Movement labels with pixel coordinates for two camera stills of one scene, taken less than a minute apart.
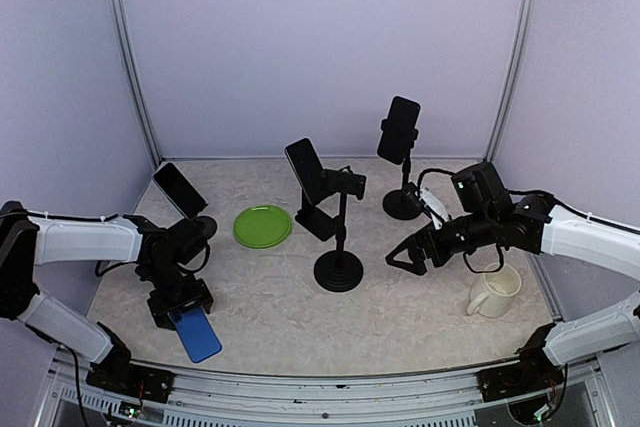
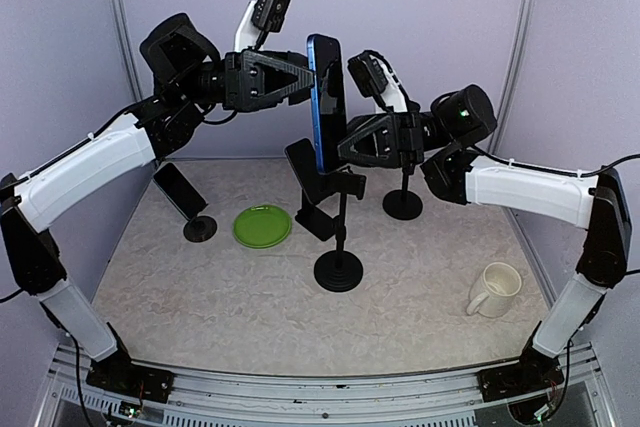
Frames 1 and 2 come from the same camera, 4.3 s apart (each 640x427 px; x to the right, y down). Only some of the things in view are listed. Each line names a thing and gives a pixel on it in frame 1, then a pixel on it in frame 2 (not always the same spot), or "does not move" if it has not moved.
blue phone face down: [198, 335] to [328, 98]
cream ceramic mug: [493, 293] does not move
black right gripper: [424, 238] to [403, 139]
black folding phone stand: [317, 221] does not move
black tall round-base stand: [340, 270] does not move
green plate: [262, 226] does not move
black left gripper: [198, 294] to [251, 74]
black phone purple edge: [304, 160] does not move
